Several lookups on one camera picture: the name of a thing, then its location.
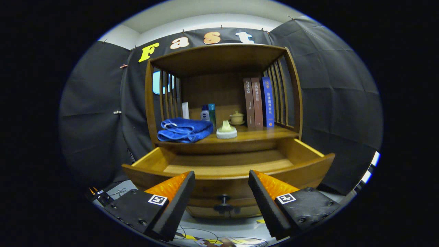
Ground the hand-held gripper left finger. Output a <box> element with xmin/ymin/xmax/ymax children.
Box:
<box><xmin>102</xmin><ymin>171</ymin><xmax>196</xmax><ymax>242</ymax></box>

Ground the dark brown book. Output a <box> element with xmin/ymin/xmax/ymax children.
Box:
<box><xmin>243</xmin><ymin>78</ymin><xmax>256</xmax><ymax>130</ymax></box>

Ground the wooden drawer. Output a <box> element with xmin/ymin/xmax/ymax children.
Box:
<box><xmin>122</xmin><ymin>137</ymin><xmax>336</xmax><ymax>214</ymax></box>

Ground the blue book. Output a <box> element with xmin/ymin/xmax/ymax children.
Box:
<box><xmin>261</xmin><ymin>77</ymin><xmax>275</xmax><ymax>128</ymax></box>

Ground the beige lidded teacup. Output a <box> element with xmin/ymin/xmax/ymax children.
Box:
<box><xmin>229</xmin><ymin>110</ymin><xmax>245</xmax><ymax>126</ymax></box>

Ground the reddish brown book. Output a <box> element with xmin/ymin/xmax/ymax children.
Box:
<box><xmin>251</xmin><ymin>77</ymin><xmax>264</xmax><ymax>129</ymax></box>

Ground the black backdrop cloth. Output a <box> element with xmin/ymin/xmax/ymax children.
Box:
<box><xmin>58</xmin><ymin>15</ymin><xmax>383</xmax><ymax>196</ymax></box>

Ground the blue folded towel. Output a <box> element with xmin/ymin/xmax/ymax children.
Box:
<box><xmin>157</xmin><ymin>118</ymin><xmax>214</xmax><ymax>143</ymax></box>

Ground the wooden cabinet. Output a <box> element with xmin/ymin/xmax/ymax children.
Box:
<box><xmin>145</xmin><ymin>44</ymin><xmax>304</xmax><ymax>219</ymax></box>

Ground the black box with orange wires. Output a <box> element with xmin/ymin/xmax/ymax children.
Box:
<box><xmin>86</xmin><ymin>187</ymin><xmax>114</xmax><ymax>207</ymax></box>

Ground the yellow black floor tape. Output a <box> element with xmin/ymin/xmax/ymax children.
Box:
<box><xmin>185</xmin><ymin>235</ymin><xmax>268</xmax><ymax>247</ymax></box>

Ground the white slotted panel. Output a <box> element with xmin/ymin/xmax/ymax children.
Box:
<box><xmin>358</xmin><ymin>151</ymin><xmax>381</xmax><ymax>186</ymax></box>

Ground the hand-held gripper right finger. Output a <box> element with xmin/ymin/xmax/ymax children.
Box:
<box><xmin>248</xmin><ymin>169</ymin><xmax>341</xmax><ymax>241</ymax></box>

